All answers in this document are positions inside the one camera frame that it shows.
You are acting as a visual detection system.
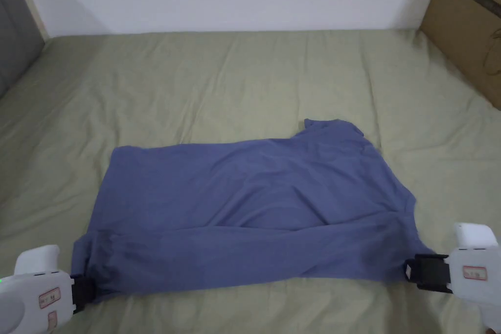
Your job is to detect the bed with pale green sheet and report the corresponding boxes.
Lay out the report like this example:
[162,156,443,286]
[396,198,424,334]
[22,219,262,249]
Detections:
[0,28,501,334]

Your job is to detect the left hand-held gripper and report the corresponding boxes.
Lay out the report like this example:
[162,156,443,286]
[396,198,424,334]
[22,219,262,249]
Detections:
[0,245,96,334]

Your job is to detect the grey padded headboard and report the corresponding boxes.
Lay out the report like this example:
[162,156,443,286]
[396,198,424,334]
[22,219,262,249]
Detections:
[0,0,46,100]

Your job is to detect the brown cardboard carton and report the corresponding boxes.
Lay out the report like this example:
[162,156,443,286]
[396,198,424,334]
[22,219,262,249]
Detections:
[418,0,501,111]

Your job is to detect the blue shirt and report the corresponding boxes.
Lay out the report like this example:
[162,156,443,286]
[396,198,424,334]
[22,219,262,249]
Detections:
[73,118,438,303]

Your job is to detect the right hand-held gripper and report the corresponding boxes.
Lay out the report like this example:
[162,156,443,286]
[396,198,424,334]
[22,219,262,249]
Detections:
[403,222,501,334]

